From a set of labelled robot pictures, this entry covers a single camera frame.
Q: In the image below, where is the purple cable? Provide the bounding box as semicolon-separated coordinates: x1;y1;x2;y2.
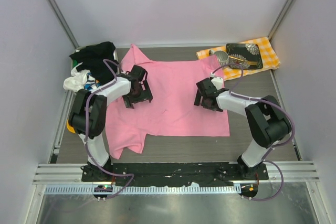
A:
209;62;297;201
83;59;134;200

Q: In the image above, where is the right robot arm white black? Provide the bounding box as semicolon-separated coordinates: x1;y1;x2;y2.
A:
194;78;295;179

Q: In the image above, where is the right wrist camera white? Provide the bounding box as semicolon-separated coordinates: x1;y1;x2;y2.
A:
210;73;224;90

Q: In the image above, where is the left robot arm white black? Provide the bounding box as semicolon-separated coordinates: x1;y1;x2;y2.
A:
68;65;153;182

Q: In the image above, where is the gold spoon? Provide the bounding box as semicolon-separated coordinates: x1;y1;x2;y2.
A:
229;56;258;66

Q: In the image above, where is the orange checkered cloth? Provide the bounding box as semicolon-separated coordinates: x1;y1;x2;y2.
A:
196;37;280;80

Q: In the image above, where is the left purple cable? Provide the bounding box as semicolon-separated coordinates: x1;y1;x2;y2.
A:
83;59;134;200

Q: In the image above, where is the white printed t shirt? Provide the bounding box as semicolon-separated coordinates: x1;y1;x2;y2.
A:
63;68;101;93

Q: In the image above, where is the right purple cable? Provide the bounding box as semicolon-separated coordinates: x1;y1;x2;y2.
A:
209;62;297;201

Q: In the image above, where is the grey striped cup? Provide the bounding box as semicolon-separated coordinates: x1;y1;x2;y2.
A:
209;49;229;66

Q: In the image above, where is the white slotted cable duct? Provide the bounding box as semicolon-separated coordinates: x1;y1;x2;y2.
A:
45;183;241;195

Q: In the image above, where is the pink t shirt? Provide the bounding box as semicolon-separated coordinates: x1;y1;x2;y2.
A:
105;45;230;159

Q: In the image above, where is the grey laundry basket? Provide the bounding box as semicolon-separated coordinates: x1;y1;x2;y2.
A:
72;47;122;96

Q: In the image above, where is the black floral rectangular plate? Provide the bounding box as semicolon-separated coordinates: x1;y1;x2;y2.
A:
226;43;263;70

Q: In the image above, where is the black t shirt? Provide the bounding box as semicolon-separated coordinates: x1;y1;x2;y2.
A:
69;41;118;85

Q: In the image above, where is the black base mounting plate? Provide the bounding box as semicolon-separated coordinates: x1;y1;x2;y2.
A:
81;162;269;187

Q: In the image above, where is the orange plastic bowl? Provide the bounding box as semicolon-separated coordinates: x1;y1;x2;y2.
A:
66;121;76;133

